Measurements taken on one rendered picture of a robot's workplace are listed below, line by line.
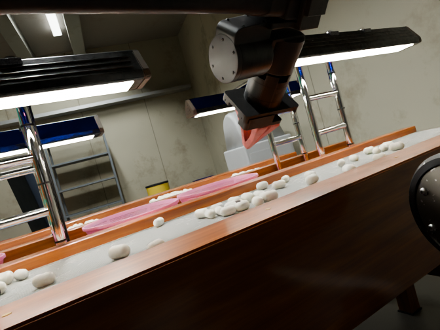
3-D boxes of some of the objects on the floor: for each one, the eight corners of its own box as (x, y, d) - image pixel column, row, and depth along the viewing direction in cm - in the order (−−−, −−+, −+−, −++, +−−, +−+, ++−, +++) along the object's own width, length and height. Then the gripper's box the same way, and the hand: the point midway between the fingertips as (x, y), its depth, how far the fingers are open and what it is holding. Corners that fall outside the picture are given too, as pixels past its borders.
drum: (175, 215, 646) (165, 180, 645) (180, 217, 605) (169, 179, 603) (154, 222, 632) (143, 186, 631) (157, 224, 591) (146, 186, 589)
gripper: (258, 83, 43) (231, 167, 53) (315, 74, 47) (280, 152, 58) (230, 56, 46) (211, 140, 57) (285, 50, 51) (258, 128, 62)
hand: (247, 143), depth 57 cm, fingers closed
